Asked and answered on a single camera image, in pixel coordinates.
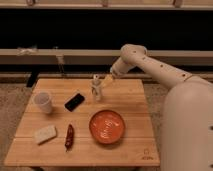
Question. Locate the white plastic cup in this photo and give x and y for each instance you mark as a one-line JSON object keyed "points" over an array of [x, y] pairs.
{"points": [[43, 101]]}

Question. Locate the orange ceramic bowl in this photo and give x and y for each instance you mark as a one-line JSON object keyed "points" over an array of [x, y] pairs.
{"points": [[107, 127]]}

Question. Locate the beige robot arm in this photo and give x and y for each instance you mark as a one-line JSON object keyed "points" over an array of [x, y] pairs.
{"points": [[187, 125]]}

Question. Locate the small white bottle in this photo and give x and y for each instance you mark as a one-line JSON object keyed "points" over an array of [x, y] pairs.
{"points": [[96, 88]]}

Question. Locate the grey horizontal rail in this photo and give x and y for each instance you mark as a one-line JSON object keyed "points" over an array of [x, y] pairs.
{"points": [[98, 57]]}

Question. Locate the beige sponge block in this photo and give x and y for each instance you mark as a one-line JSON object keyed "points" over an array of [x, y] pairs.
{"points": [[44, 134]]}

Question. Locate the wooden table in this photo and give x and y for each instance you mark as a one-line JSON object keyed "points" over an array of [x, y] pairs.
{"points": [[125, 96]]}

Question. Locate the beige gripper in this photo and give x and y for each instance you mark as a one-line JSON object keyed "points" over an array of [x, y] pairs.
{"points": [[107, 80]]}

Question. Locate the dried red chili pepper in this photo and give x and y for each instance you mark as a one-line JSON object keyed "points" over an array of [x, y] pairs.
{"points": [[69, 137]]}

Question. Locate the black rectangular phone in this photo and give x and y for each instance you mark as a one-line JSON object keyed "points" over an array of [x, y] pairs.
{"points": [[74, 102]]}

